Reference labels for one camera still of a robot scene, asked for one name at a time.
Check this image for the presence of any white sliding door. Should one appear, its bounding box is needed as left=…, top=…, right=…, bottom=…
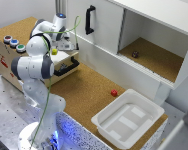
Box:
left=65, top=0, right=125, bottom=56

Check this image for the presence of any green button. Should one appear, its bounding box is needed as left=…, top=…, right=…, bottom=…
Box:
left=15, top=43, right=27, bottom=54

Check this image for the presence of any wooden drawer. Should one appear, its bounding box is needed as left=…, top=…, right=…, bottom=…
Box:
left=49, top=49, right=81, bottom=79

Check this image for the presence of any black drawer handle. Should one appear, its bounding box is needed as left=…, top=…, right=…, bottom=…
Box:
left=53, top=55, right=81, bottom=78

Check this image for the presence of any black door handle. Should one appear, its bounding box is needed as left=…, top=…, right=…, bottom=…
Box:
left=84, top=4, right=97, bottom=36

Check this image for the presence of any purple block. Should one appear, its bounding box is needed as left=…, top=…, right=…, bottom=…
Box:
left=132, top=50, right=140, bottom=59

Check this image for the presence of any red button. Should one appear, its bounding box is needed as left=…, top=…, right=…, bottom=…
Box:
left=3, top=35, right=13, bottom=45

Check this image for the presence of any yellow block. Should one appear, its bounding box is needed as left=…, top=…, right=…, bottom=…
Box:
left=51, top=48, right=59, bottom=56

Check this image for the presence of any white cabinet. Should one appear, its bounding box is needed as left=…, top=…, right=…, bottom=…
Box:
left=65, top=0, right=188, bottom=108

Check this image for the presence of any blue button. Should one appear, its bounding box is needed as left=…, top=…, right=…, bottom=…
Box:
left=9, top=38, right=20, bottom=49

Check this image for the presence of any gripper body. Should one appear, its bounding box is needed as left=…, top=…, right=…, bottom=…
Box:
left=56, top=32, right=79, bottom=52

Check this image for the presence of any white plastic box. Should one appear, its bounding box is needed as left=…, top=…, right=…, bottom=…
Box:
left=90, top=88, right=166, bottom=150

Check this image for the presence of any green cable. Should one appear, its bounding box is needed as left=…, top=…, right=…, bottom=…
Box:
left=28, top=15, right=82, bottom=150

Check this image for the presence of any pink block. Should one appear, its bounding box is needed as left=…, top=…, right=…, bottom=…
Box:
left=110, top=89, right=119, bottom=98

